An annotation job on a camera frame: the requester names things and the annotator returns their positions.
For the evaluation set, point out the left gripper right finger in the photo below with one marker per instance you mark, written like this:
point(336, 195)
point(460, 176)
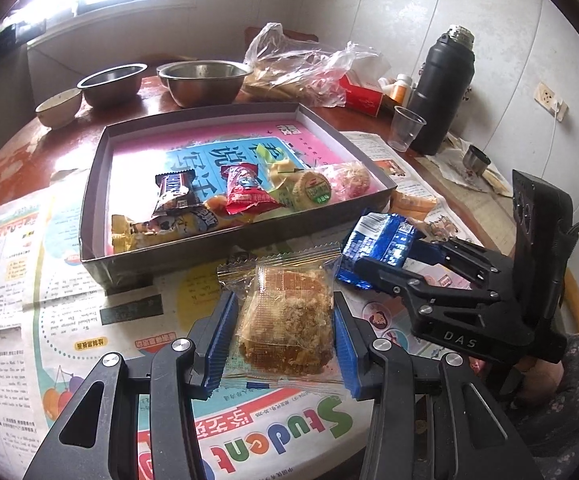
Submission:
point(353, 337)

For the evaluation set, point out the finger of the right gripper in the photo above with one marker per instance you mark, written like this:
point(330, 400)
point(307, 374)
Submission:
point(482, 267)
point(415, 292)

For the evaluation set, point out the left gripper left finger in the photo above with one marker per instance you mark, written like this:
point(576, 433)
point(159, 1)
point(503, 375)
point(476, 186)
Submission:
point(212, 338)

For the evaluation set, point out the blue cookie packet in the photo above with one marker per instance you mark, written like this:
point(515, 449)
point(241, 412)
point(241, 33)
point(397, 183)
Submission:
point(377, 249)

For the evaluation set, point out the clear crispy rice cake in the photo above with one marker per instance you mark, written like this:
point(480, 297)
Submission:
point(284, 335)

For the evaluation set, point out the red snack packet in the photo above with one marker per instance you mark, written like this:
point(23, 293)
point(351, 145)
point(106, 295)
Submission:
point(245, 195)

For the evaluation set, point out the dark chocolate bar packet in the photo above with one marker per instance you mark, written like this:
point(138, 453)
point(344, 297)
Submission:
point(175, 192)

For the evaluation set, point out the green round cracker packet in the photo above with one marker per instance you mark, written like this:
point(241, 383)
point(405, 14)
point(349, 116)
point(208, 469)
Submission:
point(311, 190)

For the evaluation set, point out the green mung bean cake packet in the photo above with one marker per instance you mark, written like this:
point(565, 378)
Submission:
point(287, 183)

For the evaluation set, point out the orange long wafer packet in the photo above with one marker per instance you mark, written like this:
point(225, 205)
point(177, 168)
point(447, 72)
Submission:
point(414, 207)

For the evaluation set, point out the steel thermos lid cup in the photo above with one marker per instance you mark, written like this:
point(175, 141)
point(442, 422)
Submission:
point(475, 160)

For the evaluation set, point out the crumpled white paper napkin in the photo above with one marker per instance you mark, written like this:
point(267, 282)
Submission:
point(448, 160)

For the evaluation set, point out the yellow cartoon snack packet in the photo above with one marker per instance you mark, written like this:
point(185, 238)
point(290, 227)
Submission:
point(210, 216)

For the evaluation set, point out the pink round pastry in wrapper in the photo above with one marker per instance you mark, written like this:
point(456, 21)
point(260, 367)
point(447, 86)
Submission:
point(348, 180)

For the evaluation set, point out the grey shallow cardboard box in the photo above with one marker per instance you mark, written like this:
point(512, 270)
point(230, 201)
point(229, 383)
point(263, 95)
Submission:
point(130, 154)

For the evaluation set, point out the clear plastic cup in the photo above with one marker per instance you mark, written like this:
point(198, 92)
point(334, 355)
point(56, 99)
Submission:
point(404, 128)

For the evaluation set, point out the student newspaper sheet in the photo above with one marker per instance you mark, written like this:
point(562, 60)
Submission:
point(93, 384)

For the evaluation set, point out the orange pill bottle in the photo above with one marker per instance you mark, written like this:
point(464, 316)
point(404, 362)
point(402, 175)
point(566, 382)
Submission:
point(401, 91)

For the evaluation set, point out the red tissue box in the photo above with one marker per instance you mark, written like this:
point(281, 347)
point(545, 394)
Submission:
point(367, 101)

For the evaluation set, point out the black thermos flask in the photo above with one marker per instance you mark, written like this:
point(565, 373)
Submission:
point(447, 72)

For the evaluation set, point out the white pill bottle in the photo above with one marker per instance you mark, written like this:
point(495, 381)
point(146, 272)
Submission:
point(386, 84)

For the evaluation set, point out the large steel bowl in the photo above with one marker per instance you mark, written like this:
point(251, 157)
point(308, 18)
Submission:
point(204, 83)

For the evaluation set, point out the clear plastic bag with food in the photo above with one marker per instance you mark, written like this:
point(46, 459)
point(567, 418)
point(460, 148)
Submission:
point(292, 67)

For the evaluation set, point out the small steel bowl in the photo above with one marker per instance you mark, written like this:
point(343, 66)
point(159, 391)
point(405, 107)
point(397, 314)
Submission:
point(113, 86)

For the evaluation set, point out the small white ceramic bowl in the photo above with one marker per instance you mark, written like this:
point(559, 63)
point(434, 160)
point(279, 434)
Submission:
point(60, 110)

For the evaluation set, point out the white wall socket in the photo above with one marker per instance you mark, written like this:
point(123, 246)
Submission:
point(550, 102)

